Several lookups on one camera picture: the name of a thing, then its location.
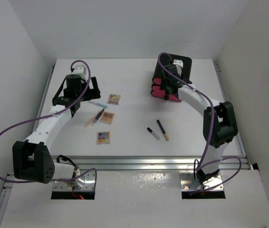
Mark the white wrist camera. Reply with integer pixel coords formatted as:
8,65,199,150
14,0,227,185
173,59,183,74
71,65,87,82

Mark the pink slim pencil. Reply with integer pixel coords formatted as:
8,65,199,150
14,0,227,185
84,110,101,127

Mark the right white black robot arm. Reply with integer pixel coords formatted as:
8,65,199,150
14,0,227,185
159,63,238,184

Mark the silver glitter tube black cap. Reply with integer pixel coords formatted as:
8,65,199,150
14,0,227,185
147,127,160,140

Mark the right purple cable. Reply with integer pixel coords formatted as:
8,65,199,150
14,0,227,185
157,52,242,194

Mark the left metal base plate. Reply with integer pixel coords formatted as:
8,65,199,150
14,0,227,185
52,171,96,192

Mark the black drawer cabinet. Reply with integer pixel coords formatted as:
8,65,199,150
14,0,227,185
152,53,192,84

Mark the nine-pan orange eyeshadow palette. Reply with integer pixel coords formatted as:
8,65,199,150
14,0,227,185
107,94,121,105

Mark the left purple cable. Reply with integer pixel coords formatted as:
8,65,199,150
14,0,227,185
0,60,97,188

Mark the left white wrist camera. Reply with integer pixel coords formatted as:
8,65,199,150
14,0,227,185
71,65,87,82

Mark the purple cable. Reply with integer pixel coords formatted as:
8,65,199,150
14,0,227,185
157,52,242,194
0,60,97,188

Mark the four-pan brown eyeshadow palette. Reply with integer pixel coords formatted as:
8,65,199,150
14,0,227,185
100,111,115,124

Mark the metal base plate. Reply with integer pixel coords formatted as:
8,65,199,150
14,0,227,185
179,171,224,192
52,171,96,192

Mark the dark teal gold pencil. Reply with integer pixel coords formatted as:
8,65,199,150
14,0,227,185
156,120,169,141

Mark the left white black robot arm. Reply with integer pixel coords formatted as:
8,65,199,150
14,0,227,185
12,74,100,184

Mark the aluminium front rail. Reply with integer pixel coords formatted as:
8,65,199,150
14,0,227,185
51,155,251,171

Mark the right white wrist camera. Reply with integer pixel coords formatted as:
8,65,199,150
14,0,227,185
173,59,183,74

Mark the colourful glitter eyeshadow palette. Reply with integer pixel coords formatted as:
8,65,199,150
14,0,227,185
96,131,110,145

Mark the white and blue pen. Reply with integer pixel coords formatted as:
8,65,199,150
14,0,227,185
88,101,107,108

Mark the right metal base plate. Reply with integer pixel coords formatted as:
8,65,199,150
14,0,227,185
179,171,224,192

